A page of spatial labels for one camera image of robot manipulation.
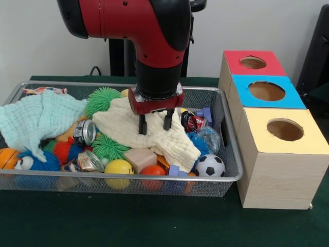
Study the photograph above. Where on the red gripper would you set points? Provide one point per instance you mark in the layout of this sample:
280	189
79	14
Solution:
154	106

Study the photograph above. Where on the cream muslin cloth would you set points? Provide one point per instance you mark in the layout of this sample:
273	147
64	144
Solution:
120	128

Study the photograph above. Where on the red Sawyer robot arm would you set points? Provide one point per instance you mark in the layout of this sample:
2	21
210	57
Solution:
144	25

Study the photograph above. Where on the shallow mesh bin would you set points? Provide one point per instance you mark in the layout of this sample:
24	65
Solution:
210	186

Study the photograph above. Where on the wooden box with three holes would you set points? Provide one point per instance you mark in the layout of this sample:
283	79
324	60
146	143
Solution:
277	177

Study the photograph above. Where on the wooden cube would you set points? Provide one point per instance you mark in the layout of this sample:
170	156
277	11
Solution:
140	157

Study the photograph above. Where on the red ball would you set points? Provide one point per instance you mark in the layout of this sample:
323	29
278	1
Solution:
153	170

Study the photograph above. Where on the green spiky rubber ball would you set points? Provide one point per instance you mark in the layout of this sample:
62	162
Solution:
102	100
109	146

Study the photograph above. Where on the yellow ball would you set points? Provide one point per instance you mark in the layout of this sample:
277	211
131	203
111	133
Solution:
119	166

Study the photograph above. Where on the black and white soccer ball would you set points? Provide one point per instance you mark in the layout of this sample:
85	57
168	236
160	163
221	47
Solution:
209	165

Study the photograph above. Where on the dark green table cloth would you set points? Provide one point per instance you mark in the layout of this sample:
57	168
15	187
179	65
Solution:
102	221
321	94

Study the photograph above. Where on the multicoloured patterned cloth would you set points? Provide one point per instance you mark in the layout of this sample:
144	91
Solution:
43	90

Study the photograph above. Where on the mint muslin cloth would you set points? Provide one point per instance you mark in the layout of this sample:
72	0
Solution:
36	118

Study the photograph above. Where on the orange basketball toy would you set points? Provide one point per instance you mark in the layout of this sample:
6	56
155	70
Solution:
7	158

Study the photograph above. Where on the black stand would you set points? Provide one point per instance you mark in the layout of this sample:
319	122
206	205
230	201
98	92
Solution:
318	51

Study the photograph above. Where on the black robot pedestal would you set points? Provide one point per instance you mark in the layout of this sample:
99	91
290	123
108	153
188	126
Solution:
120	59

